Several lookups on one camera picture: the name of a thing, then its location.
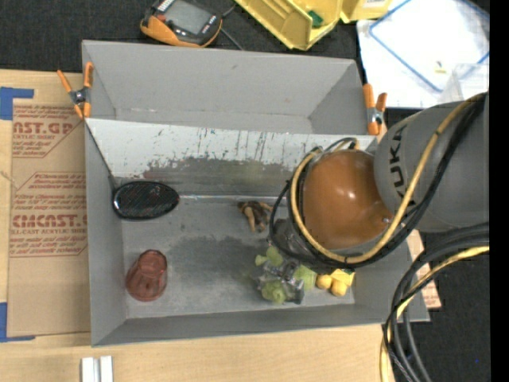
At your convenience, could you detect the light green toy animal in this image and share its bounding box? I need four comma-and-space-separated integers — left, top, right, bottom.
253, 246, 319, 306

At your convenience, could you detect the brown toy animal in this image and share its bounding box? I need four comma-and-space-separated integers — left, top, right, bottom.
237, 200, 275, 233

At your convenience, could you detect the grey metal bin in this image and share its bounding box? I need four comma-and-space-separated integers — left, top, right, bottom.
81, 40, 431, 348

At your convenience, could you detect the yellow toy duck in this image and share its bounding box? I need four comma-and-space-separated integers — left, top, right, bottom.
315, 267, 356, 298

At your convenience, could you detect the red translucent plastic cup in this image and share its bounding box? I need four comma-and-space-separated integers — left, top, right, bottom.
125, 249, 169, 302

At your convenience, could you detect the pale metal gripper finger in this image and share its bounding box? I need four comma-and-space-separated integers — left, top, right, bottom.
284, 278, 306, 305
261, 263, 297, 284

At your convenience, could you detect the brown cardboard board red print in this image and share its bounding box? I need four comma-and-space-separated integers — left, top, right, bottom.
0, 68, 93, 342

